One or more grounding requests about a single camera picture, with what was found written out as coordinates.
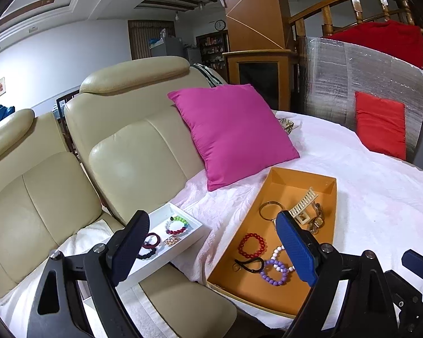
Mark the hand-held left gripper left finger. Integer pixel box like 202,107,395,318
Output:
26,210,151,338

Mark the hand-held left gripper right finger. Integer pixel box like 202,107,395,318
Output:
275,210,400,338

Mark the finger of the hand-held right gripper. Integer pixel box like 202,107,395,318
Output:
384,249,423,328

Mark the metal wristwatch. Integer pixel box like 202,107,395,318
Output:
308,202,325,235

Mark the purple bead bracelet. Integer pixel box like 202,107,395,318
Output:
260,259,290,286

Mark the silver bangle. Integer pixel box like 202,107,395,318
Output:
259,201,286,222

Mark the orange box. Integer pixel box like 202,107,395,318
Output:
206,167,338,319

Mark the white tray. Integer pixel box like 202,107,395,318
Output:
83,202,212,310

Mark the white towel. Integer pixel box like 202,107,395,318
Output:
0,218,184,338

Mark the cream hair claw clip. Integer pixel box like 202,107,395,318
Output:
290,188,320,226

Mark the beige leather sofa seat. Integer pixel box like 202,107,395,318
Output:
64,55,238,338
0,108,104,296

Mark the gold patterned cloth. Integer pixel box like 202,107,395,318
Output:
277,116,297,133

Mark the pink cushion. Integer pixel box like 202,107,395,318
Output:
167,84,301,192

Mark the dark wooden chair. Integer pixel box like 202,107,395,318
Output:
56,91,81,161

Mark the red cushion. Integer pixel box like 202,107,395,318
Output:
354,92,407,159

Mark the silver insulation board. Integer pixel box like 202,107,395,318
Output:
298,36,423,164

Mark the striped cloth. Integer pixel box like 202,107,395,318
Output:
194,63,223,87

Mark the grey refrigerator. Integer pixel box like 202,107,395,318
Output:
151,37,184,59

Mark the brown curtain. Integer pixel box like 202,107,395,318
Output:
128,19,176,60

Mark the dark display cabinet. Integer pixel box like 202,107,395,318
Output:
196,30,230,72

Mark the red cloth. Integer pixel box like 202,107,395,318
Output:
324,20,423,69

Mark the wooden cabinet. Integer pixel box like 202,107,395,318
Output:
219,0,300,111

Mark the white bead bracelet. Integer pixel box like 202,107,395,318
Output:
271,244,297,273

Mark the black and red hair tie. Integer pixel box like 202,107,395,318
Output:
143,232,162,248

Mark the multicolour bead bracelet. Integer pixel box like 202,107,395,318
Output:
165,215,189,235

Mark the red bead bracelet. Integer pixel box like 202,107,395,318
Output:
237,232,268,259

